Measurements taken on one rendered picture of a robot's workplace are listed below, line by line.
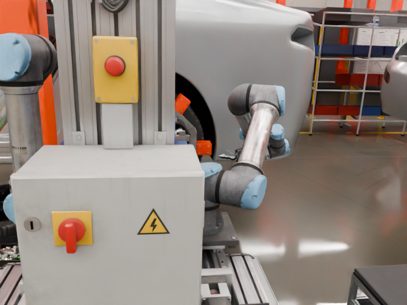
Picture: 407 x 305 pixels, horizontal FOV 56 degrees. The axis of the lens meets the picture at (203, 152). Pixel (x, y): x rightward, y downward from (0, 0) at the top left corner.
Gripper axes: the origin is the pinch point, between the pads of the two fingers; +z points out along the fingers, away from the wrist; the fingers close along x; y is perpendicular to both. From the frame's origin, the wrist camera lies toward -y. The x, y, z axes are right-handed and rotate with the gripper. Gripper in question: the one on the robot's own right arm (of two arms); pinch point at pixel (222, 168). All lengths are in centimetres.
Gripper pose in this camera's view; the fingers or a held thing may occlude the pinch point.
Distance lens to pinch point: 196.4
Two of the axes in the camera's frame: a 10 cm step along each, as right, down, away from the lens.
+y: -1.8, -5.9, -7.9
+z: -9.6, 3.0, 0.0
